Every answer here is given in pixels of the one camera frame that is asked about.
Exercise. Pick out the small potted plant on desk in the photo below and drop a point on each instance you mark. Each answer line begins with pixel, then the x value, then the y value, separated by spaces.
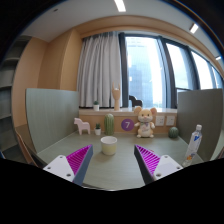
pixel 97 129

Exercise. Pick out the white wall socket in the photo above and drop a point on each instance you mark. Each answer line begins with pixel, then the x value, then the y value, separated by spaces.
pixel 170 121
pixel 160 121

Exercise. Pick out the right green partition panel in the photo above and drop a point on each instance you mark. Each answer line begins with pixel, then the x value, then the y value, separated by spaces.
pixel 205 108

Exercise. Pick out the left green partition panel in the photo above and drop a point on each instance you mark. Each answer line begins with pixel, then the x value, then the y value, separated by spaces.
pixel 50 115

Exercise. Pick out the pale yellow paper cup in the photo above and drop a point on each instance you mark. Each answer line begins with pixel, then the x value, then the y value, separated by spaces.
pixel 109 145

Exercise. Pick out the black horse figure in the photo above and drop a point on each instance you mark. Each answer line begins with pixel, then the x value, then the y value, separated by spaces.
pixel 135 102

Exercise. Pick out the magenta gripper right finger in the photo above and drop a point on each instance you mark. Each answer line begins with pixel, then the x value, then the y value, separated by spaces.
pixel 152 166

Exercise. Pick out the round green ceramic cactus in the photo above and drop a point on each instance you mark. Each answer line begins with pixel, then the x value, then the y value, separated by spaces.
pixel 173 132

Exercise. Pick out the green partition panel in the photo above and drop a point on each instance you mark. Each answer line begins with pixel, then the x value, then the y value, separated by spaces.
pixel 50 115
pixel 205 108

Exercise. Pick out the pink wooden horse figure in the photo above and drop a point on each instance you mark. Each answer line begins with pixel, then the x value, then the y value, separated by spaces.
pixel 82 126

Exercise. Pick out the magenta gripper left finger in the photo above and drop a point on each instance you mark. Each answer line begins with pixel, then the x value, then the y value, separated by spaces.
pixel 72 167

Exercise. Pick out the purple round number sign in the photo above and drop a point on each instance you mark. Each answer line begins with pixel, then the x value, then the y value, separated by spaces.
pixel 127 124

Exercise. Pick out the clear plastic water bottle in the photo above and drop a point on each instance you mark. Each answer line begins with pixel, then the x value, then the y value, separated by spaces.
pixel 193 146

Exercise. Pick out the beige plush mouse toy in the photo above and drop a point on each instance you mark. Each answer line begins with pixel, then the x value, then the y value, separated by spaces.
pixel 145 125

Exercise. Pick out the right white wall socket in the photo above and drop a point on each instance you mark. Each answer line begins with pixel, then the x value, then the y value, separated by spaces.
pixel 170 121

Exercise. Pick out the left white wall socket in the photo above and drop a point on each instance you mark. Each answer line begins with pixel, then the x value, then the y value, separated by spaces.
pixel 160 121

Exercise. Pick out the grey shelf unit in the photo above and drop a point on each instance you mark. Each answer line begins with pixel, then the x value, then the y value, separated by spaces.
pixel 9 146

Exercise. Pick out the small potted plant on sill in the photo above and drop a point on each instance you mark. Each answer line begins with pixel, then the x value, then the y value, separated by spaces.
pixel 96 106

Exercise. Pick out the tall green ceramic cactus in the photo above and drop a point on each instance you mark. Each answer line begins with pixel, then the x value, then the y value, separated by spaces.
pixel 109 124

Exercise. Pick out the grey curtain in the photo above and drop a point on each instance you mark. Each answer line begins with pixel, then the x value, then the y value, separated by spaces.
pixel 99 69

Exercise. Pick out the wooden hand sculpture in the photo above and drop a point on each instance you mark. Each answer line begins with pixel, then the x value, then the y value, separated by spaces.
pixel 116 95

